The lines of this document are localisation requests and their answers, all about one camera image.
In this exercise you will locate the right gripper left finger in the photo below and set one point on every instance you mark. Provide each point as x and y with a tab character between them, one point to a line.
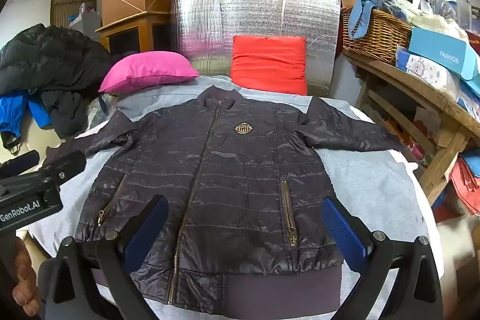
91	280

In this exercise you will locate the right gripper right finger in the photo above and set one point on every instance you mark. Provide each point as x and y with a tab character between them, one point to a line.
416	293

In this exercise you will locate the dark quilted jacket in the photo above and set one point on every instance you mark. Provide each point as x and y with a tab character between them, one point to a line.
244	236

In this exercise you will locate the person's left hand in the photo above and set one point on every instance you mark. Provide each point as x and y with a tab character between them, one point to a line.
26	292

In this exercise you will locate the blue jacket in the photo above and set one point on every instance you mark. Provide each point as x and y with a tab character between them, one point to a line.
13	108

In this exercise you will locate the black puffer coat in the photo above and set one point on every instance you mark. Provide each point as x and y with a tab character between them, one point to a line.
61	66

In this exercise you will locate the pink pillow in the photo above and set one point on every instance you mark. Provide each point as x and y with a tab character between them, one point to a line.
147	69

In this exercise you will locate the white patterned box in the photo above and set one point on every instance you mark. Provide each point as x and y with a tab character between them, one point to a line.
430	72

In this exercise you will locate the blue fashion box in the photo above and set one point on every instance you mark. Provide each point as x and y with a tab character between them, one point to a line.
455	54

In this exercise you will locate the silver insulation mat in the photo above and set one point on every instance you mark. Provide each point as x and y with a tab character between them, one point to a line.
203	31

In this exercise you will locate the red cushion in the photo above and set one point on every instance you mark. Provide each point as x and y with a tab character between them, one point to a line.
273	64

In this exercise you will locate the wicker basket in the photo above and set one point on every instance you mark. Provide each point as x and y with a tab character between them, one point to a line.
384	35

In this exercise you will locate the blue cloth in basket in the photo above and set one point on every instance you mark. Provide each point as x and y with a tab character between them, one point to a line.
361	13

